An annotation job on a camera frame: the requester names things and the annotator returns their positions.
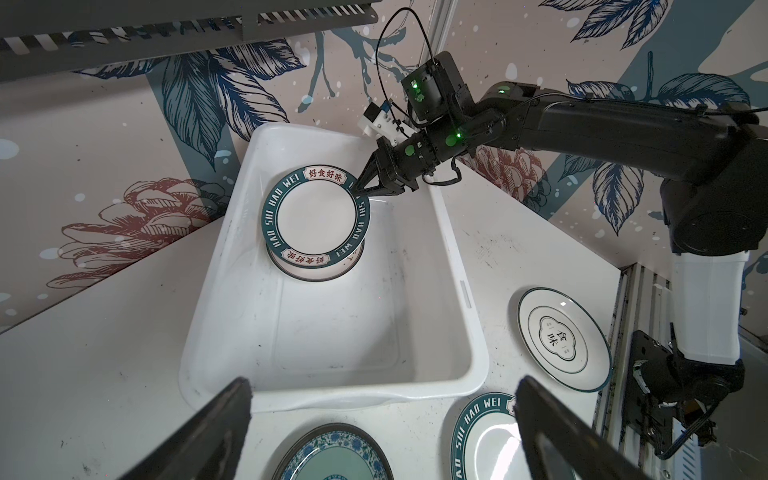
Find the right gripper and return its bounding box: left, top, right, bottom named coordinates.
left=351, top=126, right=478, bottom=197

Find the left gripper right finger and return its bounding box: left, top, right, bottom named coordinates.
left=515, top=376, right=647, bottom=479

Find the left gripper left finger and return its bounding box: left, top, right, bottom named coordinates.
left=123, top=377, right=252, bottom=479

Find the green rim plate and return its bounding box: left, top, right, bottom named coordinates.
left=260, top=164, right=371, bottom=271
left=449, top=392, right=530, bottom=480

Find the white plate thin green ring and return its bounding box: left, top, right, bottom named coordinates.
left=517, top=286, right=613, bottom=394

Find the orange sunburst plate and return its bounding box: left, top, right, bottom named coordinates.
left=269, top=242, right=365, bottom=282

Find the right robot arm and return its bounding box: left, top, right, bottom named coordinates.
left=353, top=81, right=767, bottom=408

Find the white plastic bin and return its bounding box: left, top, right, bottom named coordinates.
left=179, top=124, right=489, bottom=413

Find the green rim plate front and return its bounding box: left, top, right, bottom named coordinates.
left=449, top=392, right=530, bottom=480

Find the teal patterned small plate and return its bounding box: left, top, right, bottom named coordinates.
left=272, top=423, right=395, bottom=480

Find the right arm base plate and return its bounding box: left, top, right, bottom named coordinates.
left=620, top=329, right=721, bottom=460

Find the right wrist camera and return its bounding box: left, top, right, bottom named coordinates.
left=358, top=50, right=475, bottom=140

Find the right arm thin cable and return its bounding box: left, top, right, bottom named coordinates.
left=374, top=7, right=436, bottom=121

